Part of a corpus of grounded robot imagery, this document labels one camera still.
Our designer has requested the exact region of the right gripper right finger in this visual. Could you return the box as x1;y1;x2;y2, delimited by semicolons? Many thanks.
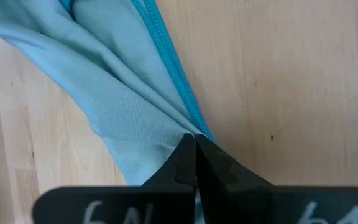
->
195;134;358;224

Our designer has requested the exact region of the teal microfiber towel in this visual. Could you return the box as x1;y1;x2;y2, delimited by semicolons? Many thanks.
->
0;0;216;224

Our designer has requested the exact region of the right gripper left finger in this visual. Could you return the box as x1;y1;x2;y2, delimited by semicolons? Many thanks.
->
32;133;197;224

